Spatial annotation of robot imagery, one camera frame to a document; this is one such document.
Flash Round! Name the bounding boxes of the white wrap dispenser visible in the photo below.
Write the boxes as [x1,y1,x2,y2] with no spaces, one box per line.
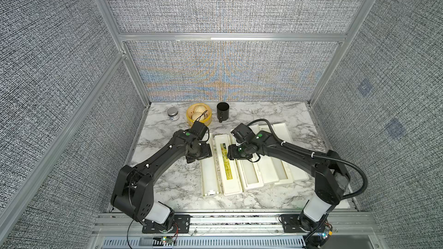
[269,123,309,186]
[236,154,278,191]
[200,134,243,197]

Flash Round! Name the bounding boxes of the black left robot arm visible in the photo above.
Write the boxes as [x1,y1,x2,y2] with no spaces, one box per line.
[110,122,212,224]

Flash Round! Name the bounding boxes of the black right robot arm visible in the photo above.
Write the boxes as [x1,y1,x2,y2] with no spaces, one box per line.
[228,123,350,232]

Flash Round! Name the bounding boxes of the yellow bowl with eggs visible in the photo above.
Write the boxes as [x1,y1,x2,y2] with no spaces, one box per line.
[186,103,212,126]

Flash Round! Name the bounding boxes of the small silver lidded jar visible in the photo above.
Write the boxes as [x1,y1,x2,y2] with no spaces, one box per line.
[167,107,180,121]

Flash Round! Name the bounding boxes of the black cup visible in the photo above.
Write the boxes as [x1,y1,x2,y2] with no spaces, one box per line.
[216,102,230,123]

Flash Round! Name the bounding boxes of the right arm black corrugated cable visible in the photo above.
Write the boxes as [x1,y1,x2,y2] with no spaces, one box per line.
[247,118,368,246]

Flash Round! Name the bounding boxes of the aluminium front rail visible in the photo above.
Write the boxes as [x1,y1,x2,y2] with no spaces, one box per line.
[87,209,388,249]

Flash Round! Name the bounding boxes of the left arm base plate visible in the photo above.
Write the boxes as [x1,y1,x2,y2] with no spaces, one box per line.
[142,214,191,235]

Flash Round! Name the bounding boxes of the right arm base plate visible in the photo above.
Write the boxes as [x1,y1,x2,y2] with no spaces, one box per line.
[278,214,333,234]

